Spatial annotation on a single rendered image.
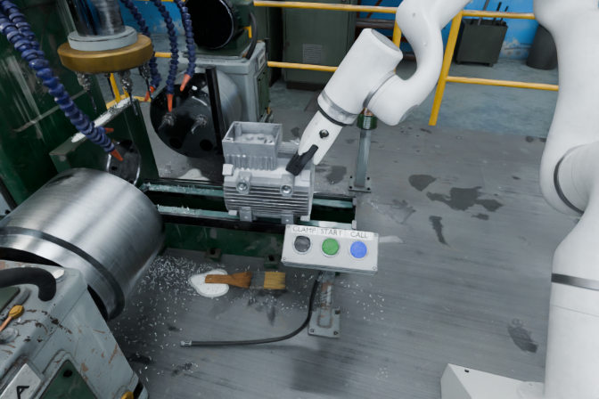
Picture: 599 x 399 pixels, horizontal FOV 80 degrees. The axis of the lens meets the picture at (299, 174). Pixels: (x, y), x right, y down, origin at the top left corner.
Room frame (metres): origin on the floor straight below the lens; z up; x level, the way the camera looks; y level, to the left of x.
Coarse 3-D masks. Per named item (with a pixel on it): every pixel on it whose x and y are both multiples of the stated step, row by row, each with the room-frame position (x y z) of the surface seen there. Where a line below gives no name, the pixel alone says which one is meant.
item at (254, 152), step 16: (240, 128) 0.76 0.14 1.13; (256, 128) 0.77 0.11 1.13; (272, 128) 0.77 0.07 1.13; (224, 144) 0.68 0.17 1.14; (240, 144) 0.68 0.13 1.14; (256, 144) 0.68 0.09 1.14; (272, 144) 0.67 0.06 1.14; (240, 160) 0.68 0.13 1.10; (256, 160) 0.67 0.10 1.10; (272, 160) 0.67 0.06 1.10
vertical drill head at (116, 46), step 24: (72, 0) 0.73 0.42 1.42; (96, 0) 0.73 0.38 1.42; (96, 24) 0.73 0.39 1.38; (120, 24) 0.77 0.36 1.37; (72, 48) 0.73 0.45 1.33; (96, 48) 0.71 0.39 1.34; (120, 48) 0.73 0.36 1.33; (144, 48) 0.75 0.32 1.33; (96, 72) 0.69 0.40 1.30; (120, 72) 0.71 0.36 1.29; (144, 72) 0.79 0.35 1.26
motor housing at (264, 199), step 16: (288, 144) 0.74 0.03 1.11; (288, 160) 0.68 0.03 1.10; (256, 176) 0.66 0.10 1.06; (272, 176) 0.66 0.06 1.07; (224, 192) 0.64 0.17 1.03; (256, 192) 0.64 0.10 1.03; (272, 192) 0.63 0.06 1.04; (304, 192) 0.63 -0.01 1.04; (240, 208) 0.64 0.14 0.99; (256, 208) 0.64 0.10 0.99; (272, 208) 0.63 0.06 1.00; (288, 208) 0.63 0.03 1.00; (304, 208) 0.62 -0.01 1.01
